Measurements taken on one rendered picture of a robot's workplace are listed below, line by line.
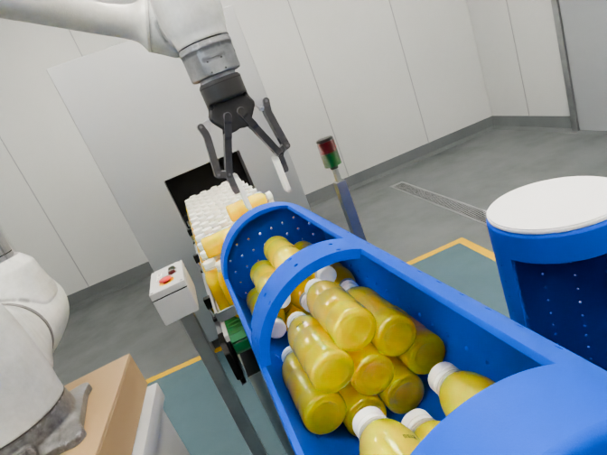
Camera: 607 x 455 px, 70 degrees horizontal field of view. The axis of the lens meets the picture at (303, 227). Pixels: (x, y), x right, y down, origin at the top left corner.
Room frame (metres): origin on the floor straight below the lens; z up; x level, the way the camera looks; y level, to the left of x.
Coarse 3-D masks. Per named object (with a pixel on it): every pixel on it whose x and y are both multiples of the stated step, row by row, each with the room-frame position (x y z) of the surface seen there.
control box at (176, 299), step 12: (180, 264) 1.27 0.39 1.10; (156, 276) 1.23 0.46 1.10; (180, 276) 1.15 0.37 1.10; (156, 288) 1.13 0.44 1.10; (168, 288) 1.11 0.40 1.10; (180, 288) 1.11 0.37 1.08; (192, 288) 1.21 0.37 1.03; (156, 300) 1.10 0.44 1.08; (168, 300) 1.10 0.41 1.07; (180, 300) 1.11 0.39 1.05; (192, 300) 1.11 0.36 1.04; (168, 312) 1.10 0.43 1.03; (180, 312) 1.11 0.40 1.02; (192, 312) 1.11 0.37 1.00; (168, 324) 1.10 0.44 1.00
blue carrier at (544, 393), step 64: (256, 256) 1.01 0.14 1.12; (320, 256) 0.58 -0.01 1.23; (384, 256) 0.55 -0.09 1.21; (256, 320) 0.59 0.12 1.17; (448, 320) 0.54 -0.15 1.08; (512, 320) 0.35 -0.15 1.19; (512, 384) 0.24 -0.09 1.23; (576, 384) 0.23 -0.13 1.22; (320, 448) 0.47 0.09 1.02; (448, 448) 0.21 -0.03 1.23; (512, 448) 0.19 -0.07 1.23; (576, 448) 0.18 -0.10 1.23
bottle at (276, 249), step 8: (272, 240) 0.94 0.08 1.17; (280, 240) 0.92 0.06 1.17; (288, 240) 0.95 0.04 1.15; (264, 248) 0.95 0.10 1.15; (272, 248) 0.90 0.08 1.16; (280, 248) 0.87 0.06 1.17; (288, 248) 0.85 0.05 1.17; (296, 248) 0.86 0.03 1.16; (272, 256) 0.88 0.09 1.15; (280, 256) 0.84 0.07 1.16; (288, 256) 0.82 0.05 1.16; (272, 264) 0.88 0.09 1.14; (280, 264) 0.83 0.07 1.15
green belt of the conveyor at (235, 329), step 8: (232, 320) 1.18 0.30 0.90; (240, 320) 1.16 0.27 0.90; (232, 328) 1.14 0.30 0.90; (240, 328) 1.12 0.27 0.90; (232, 336) 1.09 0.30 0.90; (240, 336) 1.08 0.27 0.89; (232, 344) 1.08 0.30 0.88; (240, 344) 1.07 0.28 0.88; (248, 344) 1.08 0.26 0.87; (240, 352) 1.08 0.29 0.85
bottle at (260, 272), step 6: (258, 264) 0.94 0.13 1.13; (264, 264) 0.93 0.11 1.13; (270, 264) 0.93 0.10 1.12; (252, 270) 0.94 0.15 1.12; (258, 270) 0.90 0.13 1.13; (264, 270) 0.89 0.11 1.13; (270, 270) 0.88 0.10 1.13; (252, 276) 0.92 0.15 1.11; (258, 276) 0.88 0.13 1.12; (264, 276) 0.86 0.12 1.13; (252, 282) 0.93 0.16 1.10; (258, 282) 0.86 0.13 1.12; (264, 282) 0.84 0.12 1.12; (258, 288) 0.85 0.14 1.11
